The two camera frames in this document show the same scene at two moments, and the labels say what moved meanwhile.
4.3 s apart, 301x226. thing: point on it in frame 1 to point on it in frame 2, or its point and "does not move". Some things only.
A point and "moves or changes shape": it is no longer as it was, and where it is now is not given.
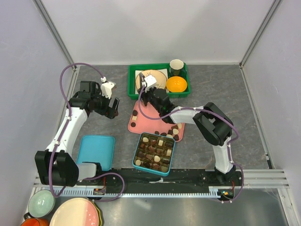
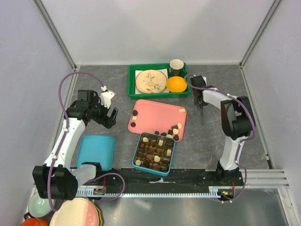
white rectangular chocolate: x=160 y=142 does not move
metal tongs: x=141 y=75 moves or changes shape
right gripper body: x=151 y=100 to x=197 y=102
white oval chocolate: x=145 y=140 does not move
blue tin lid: x=97 y=149 does not move
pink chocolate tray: x=138 y=124 does not move
